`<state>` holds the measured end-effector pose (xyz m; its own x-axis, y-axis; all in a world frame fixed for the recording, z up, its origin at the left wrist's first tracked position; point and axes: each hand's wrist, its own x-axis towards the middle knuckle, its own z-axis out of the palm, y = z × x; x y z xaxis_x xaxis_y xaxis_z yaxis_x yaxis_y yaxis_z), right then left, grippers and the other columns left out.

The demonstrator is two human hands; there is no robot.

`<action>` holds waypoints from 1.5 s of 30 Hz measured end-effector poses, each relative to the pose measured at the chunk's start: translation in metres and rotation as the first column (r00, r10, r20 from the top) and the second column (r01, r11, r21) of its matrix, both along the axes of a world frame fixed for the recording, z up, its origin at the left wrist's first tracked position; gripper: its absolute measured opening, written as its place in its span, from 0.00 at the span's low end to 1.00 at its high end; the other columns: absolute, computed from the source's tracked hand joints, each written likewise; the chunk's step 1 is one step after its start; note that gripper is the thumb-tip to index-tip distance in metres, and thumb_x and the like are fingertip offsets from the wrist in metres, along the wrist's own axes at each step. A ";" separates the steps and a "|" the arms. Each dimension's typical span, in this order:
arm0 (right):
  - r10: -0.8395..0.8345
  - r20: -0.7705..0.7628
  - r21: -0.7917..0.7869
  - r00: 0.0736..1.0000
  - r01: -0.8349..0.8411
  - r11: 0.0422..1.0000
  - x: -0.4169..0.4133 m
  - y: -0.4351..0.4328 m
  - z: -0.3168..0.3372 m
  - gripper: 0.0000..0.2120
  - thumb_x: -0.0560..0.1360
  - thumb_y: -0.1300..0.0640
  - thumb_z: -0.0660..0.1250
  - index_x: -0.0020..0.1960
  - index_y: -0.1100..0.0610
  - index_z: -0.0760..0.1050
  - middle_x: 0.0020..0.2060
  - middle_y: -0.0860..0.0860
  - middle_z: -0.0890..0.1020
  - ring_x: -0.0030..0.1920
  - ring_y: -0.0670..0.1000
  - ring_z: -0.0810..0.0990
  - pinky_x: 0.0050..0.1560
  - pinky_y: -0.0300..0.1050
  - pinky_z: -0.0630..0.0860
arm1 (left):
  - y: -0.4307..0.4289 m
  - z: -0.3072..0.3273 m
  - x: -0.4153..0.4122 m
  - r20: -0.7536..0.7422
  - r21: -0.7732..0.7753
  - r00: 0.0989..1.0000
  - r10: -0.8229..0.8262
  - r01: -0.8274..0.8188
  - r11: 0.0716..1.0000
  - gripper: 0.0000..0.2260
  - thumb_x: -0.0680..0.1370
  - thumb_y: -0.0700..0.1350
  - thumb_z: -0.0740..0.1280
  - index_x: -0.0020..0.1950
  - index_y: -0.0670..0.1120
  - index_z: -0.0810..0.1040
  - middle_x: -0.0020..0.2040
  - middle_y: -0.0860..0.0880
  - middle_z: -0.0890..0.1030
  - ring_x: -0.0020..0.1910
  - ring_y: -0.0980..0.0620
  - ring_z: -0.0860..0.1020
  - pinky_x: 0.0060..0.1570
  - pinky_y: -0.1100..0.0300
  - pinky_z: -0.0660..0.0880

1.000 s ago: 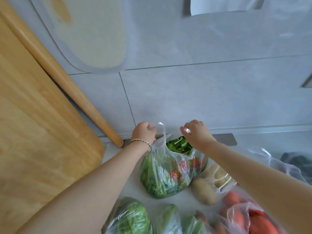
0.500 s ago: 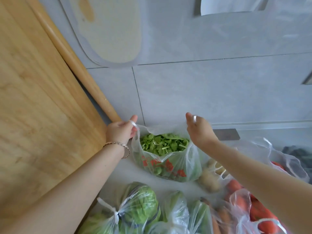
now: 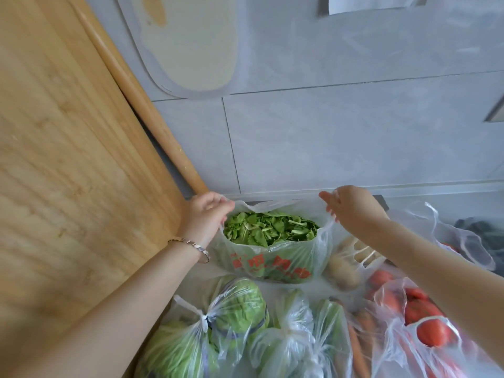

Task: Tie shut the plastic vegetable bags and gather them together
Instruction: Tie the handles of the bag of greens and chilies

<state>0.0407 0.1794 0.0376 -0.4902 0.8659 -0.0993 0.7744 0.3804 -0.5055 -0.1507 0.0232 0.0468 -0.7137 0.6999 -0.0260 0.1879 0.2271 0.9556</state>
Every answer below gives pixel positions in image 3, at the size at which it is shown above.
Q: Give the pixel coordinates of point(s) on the person's left hand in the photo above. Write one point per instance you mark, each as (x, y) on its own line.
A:
(202, 220)

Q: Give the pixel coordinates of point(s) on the person's right hand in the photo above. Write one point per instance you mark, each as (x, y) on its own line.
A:
(356, 206)

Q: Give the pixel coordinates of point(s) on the person's left fingers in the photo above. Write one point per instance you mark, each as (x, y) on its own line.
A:
(225, 208)

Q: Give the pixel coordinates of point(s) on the person's right fingers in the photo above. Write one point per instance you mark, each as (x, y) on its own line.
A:
(328, 198)

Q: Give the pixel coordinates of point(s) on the clear bag with red print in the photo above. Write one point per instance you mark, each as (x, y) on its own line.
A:
(271, 261)

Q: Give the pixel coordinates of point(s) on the person's right forearm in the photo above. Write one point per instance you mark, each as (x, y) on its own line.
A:
(433, 271)

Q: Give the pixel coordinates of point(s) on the person's left forearm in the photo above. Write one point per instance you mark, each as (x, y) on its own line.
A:
(118, 310)

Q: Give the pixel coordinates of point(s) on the chopped green leafy vegetables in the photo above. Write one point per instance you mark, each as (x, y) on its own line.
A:
(271, 228)

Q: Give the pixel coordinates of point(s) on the clear bag of potatoes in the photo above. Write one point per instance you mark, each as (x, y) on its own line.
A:
(346, 267)

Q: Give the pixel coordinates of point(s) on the brown potato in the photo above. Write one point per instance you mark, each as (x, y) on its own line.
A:
(341, 271)

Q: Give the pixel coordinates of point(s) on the round green cabbage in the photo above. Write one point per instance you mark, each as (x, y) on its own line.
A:
(177, 354)
(240, 303)

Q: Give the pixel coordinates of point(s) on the clear knotted bag of cabbages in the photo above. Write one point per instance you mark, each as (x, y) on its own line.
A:
(204, 334)

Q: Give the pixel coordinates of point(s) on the orange carrot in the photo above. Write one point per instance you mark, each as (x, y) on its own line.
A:
(357, 354)
(367, 320)

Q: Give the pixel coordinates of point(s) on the wooden rolling pin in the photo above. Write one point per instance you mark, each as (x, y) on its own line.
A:
(145, 106)

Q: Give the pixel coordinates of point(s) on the clear bag of green vegetables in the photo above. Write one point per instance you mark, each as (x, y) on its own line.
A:
(299, 338)

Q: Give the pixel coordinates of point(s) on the clear bag of dark vegetables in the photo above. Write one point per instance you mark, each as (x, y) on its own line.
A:
(468, 236)

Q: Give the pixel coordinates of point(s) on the large wooden cutting board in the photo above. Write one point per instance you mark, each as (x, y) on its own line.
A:
(67, 192)

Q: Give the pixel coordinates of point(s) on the pile of red tomatoes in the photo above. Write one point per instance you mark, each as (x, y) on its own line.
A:
(431, 330)

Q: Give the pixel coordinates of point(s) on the translucent white plastic cutting board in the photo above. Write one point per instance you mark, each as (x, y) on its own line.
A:
(189, 43)

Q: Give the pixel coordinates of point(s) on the clear bag of tomatoes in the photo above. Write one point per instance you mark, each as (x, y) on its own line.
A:
(409, 350)

